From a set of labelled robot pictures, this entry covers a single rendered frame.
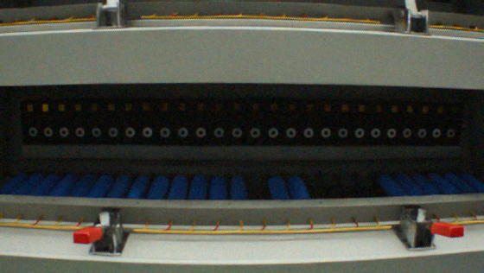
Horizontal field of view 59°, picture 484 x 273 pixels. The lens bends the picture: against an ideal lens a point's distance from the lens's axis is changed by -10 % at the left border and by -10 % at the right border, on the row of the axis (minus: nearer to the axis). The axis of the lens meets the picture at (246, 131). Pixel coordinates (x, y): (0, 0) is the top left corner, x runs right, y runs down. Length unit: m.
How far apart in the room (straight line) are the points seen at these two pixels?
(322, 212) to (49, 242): 0.24
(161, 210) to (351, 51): 0.21
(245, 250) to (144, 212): 0.10
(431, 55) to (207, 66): 0.19
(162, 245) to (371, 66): 0.23
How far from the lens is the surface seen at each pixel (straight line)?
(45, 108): 0.57
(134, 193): 0.46
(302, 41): 0.38
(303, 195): 0.45
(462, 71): 0.44
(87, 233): 0.33
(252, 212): 0.41
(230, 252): 0.39
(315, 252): 0.39
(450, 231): 0.35
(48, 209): 0.44
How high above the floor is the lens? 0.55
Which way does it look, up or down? 4 degrees up
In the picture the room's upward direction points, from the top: straight up
